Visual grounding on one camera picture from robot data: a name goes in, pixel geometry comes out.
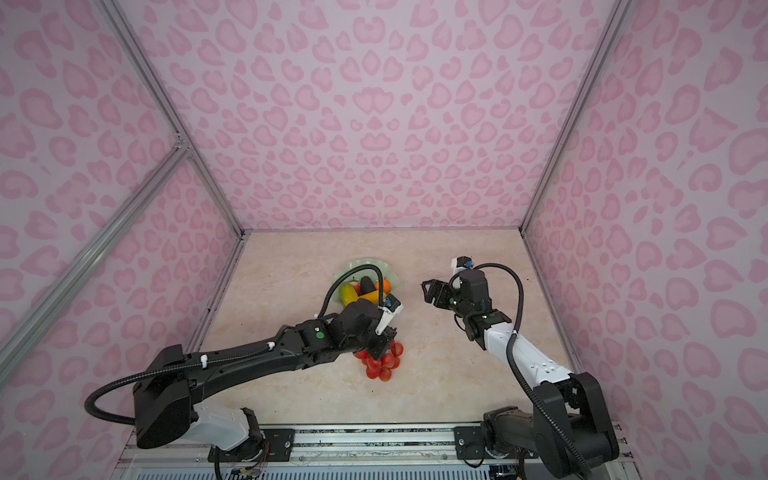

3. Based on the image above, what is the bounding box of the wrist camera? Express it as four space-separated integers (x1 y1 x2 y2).
375 295 403 335
451 256 474 275

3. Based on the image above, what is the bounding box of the corner aluminium post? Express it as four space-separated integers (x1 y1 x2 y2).
519 0 636 238
94 0 245 239

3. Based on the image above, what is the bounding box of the left corner aluminium post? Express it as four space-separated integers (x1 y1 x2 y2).
94 0 245 239

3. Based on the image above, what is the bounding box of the black corrugated cable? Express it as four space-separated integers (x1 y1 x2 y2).
83 263 386 427
464 262 595 480

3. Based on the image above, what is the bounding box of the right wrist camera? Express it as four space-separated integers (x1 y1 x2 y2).
451 256 474 275

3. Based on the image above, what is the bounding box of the red fake cherry bunch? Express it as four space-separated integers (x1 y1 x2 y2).
354 342 404 382

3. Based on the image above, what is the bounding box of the dark fake avocado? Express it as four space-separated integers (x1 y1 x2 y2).
359 276 377 296

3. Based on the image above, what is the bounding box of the right black corrugated cable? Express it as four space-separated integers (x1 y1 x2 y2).
464 262 595 480

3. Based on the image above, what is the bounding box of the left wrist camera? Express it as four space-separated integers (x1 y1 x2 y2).
375 295 403 335

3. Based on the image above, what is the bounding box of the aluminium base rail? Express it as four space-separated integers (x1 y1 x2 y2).
110 421 640 480

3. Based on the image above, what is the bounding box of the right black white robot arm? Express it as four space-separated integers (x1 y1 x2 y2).
421 263 620 479

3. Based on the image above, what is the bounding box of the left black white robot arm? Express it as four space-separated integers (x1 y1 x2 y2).
133 295 403 462

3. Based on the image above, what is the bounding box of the green yellow fake mango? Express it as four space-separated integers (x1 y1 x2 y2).
339 283 359 306

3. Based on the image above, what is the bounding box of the right corner aluminium post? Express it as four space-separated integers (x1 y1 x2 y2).
519 0 636 238

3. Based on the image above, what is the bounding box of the light green scalloped fruit bowl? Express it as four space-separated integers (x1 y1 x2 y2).
331 258 401 306

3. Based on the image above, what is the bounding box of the left black corrugated cable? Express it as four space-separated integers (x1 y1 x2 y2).
83 263 386 427

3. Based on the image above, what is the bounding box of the diagonal aluminium frame bar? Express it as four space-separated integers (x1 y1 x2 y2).
1 141 189 385

